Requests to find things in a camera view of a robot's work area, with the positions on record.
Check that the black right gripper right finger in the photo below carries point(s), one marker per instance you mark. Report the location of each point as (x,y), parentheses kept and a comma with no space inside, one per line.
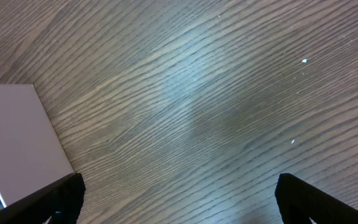
(300,202)

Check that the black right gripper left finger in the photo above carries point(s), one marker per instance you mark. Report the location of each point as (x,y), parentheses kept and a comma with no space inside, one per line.
(59,202)

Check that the white cardboard box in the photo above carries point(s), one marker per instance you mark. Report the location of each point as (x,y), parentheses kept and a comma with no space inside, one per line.
(31,155)

